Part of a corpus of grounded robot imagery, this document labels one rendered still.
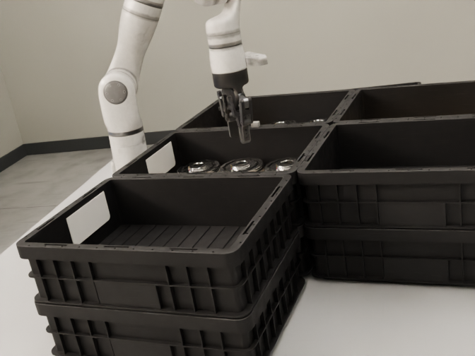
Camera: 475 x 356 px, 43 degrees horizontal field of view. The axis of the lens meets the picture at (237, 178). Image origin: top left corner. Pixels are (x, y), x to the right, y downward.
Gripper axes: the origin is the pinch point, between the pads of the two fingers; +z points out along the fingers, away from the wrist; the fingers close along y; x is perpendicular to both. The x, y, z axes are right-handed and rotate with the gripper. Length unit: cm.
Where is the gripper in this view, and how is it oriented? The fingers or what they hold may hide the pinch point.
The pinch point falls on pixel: (239, 133)
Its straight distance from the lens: 134.1
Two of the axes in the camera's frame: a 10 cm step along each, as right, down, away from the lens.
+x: 9.1, -2.7, 3.3
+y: 4.0, 2.7, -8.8
